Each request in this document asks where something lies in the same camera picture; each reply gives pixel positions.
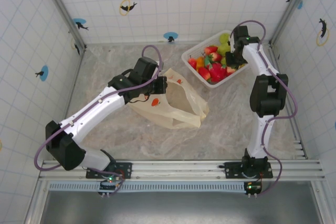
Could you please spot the aluminium corner post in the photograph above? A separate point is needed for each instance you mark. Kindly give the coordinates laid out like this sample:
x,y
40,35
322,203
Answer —
x,y
63,11
282,24

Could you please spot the white plastic mesh basket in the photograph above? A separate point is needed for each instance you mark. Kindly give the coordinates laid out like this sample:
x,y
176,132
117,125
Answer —
x,y
191,52

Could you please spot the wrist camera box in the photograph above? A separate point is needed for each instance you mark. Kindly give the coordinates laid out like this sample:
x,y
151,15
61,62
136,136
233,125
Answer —
x,y
231,45
161,64

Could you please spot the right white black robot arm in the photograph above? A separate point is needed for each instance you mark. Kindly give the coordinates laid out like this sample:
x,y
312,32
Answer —
x,y
267,95

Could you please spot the blue oval dolphin sticker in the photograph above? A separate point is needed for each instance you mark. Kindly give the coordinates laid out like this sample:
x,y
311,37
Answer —
x,y
44,73
170,35
78,21

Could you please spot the green fake pear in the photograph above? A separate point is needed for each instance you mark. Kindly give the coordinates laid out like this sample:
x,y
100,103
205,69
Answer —
x,y
223,48

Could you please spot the black mounting plate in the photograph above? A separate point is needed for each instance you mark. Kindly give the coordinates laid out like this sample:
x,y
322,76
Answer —
x,y
126,169
232,169

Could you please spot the cream plastic bag orange prints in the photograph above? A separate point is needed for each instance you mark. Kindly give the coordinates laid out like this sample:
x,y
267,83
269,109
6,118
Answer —
x,y
181,117

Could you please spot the small controller board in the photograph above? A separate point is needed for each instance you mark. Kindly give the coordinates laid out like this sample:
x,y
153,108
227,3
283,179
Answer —
x,y
106,186
253,188

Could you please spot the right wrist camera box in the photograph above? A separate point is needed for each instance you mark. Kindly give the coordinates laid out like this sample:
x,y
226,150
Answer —
x,y
231,45

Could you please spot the yellow fake banana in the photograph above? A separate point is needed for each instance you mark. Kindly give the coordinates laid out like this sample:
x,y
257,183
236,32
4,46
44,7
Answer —
x,y
242,64

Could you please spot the grey metal panel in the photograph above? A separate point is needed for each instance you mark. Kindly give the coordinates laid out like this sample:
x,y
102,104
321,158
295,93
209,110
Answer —
x,y
170,208

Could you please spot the aluminium side rail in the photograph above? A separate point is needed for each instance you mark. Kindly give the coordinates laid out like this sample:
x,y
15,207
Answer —
x,y
275,58
74,77

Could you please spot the aluminium frame post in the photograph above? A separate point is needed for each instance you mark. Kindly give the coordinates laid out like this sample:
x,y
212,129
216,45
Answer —
x,y
36,203
321,203

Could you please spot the marble pattern table cover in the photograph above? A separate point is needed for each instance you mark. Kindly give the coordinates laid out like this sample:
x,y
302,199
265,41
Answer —
x,y
157,142

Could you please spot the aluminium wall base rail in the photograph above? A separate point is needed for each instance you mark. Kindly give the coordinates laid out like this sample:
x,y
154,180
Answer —
x,y
126,43

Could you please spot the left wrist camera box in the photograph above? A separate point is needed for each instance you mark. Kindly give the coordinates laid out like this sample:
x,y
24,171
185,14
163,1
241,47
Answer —
x,y
161,64

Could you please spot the small red fake strawberry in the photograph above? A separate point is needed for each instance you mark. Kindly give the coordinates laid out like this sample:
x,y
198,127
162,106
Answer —
x,y
231,69

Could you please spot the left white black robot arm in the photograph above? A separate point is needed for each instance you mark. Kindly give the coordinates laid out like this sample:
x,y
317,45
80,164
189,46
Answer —
x,y
86,119

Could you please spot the round orange fake fruit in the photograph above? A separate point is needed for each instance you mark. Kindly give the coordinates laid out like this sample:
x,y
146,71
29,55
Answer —
x,y
200,61

